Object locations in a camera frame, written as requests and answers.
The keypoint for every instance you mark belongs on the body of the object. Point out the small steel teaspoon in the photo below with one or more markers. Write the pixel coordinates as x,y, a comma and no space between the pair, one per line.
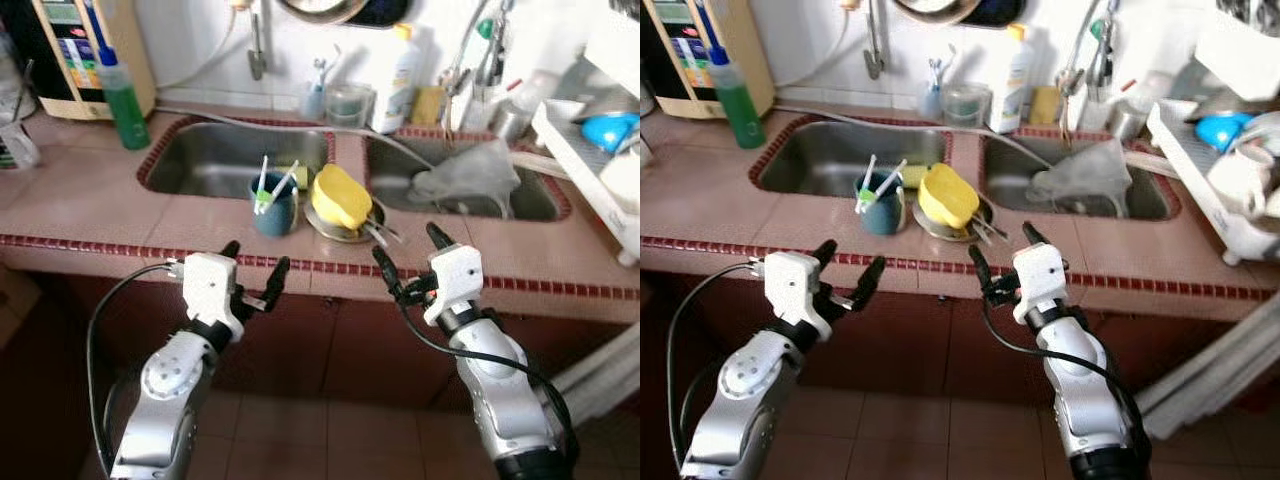
982,234
375,234

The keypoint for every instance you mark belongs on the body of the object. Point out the large steel spoon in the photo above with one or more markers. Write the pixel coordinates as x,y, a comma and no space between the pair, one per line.
996,231
388,232

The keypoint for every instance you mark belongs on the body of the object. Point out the round steel plate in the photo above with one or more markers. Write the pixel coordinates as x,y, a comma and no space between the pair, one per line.
345,236
950,236

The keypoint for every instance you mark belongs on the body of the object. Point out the dark teal bunny mug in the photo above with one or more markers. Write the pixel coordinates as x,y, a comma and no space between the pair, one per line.
272,215
880,215

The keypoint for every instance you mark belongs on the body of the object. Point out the white green plastic stick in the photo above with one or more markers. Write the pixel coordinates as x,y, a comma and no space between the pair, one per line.
890,178
869,180
262,180
283,180

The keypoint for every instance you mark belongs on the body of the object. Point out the yellow plastic bowl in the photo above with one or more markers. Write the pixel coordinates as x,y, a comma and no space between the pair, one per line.
947,197
340,198

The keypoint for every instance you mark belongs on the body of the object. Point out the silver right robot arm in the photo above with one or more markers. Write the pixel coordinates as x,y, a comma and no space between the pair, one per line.
500,400
1085,400

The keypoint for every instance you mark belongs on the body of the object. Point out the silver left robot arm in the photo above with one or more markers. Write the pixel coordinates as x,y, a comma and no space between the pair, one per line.
740,400
165,400

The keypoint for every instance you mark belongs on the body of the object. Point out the clear plastic bag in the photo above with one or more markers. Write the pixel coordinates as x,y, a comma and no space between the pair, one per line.
1085,175
470,175

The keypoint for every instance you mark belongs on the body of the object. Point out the dark red base cabinet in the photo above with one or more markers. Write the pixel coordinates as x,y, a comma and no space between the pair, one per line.
920,340
330,340

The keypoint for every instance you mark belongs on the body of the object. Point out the stainless steel sink basin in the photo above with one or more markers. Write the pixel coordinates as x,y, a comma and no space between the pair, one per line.
540,200
810,160
200,160
1150,200

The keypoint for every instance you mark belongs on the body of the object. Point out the thick dark yellow sponge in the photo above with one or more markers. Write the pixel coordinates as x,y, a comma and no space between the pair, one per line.
427,105
1045,105

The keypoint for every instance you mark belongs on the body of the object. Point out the steel cup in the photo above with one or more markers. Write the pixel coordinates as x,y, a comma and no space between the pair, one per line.
1128,120
510,120

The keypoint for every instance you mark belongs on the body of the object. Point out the clear plastic pail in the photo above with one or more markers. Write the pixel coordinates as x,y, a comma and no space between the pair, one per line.
966,108
350,108

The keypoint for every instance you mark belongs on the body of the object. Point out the white yellow-capped detergent bottle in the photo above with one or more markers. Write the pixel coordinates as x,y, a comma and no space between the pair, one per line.
395,90
1012,90

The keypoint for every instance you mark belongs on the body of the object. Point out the white dish rack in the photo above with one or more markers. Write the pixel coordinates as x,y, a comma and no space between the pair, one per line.
1190,165
580,165

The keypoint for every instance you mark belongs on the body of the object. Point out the green dish soap bottle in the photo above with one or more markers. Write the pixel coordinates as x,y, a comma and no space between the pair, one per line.
125,110
738,110

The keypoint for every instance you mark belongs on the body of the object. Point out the clear toothbrush cup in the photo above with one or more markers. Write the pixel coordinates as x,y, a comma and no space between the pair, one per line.
932,105
315,105

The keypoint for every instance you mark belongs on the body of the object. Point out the curved steel sink faucet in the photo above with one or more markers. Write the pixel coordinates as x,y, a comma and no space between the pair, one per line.
493,60
1103,60

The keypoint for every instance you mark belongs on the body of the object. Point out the white ceramic cup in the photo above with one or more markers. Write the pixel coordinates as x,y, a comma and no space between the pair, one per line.
1240,180
622,180

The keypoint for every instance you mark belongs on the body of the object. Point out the blue plastic bowl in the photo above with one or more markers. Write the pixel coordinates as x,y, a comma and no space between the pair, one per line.
1222,130
605,130

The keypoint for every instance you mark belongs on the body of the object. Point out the beige water purifier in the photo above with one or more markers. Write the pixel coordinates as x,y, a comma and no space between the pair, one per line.
135,50
750,50

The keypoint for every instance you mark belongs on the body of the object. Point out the white green-capped bottle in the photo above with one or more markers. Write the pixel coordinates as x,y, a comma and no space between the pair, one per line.
486,29
1098,29

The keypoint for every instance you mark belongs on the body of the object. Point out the white slatted panel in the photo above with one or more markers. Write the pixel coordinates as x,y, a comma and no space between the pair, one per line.
1210,370

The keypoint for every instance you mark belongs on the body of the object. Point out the hanging dark pan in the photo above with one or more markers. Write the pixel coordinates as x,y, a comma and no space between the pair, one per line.
1000,12
385,12

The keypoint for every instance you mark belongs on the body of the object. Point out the white printed cup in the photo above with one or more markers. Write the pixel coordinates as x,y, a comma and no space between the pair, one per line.
20,148

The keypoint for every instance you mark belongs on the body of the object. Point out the white plastic container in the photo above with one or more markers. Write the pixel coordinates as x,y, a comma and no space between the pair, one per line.
615,50
1240,55

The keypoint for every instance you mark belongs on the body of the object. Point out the large white plastic jar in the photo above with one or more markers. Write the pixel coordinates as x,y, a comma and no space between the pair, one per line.
15,80

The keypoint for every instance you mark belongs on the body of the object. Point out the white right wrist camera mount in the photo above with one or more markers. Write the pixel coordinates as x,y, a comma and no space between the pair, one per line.
1040,275
455,280

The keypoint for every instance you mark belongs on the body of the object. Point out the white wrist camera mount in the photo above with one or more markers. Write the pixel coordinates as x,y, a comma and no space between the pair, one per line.
1040,275
210,285
455,280
790,285

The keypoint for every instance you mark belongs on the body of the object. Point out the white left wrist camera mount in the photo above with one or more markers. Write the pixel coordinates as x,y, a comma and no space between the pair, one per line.
210,285
790,285

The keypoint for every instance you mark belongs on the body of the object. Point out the steel wall tap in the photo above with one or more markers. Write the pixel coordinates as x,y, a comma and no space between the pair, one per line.
257,55
873,55

